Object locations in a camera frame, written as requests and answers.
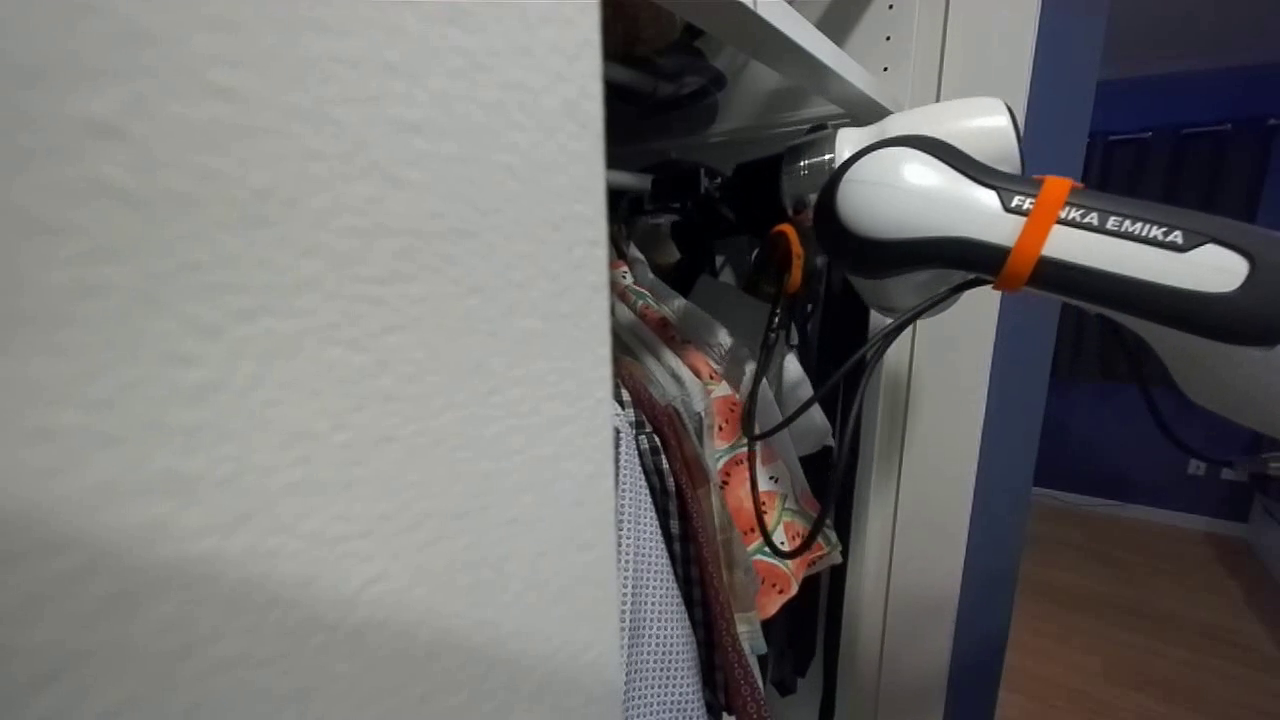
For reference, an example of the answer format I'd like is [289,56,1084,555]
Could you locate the orange ring strap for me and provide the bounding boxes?
[756,217,813,302]

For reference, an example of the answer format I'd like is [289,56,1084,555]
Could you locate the metal closet rod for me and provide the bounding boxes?
[605,165,666,200]

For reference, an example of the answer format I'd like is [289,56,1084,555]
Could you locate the dark red garment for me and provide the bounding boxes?
[613,354,775,720]

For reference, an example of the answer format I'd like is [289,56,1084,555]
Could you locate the white closet side panel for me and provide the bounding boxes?
[827,0,1004,720]

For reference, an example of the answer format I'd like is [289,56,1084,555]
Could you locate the thin black cable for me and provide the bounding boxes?
[1117,324,1280,473]
[735,272,992,566]

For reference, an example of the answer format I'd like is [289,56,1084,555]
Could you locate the dark navy curtain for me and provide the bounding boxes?
[1035,116,1280,524]

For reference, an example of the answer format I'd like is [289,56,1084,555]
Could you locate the orange arm strap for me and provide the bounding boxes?
[992,174,1079,295]

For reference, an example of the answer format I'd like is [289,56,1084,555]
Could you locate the dark folded garment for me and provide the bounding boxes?
[605,0,734,113]

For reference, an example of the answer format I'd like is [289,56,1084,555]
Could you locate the white closet shelf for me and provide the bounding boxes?
[605,0,901,174]

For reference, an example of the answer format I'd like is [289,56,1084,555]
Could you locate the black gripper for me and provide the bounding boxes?
[652,157,821,309]

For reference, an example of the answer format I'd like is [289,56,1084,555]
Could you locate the orange watermelon print shirt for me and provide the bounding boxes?
[613,251,848,629]

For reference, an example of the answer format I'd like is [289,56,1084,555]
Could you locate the white blue dotted shirt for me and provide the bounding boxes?
[613,403,712,720]

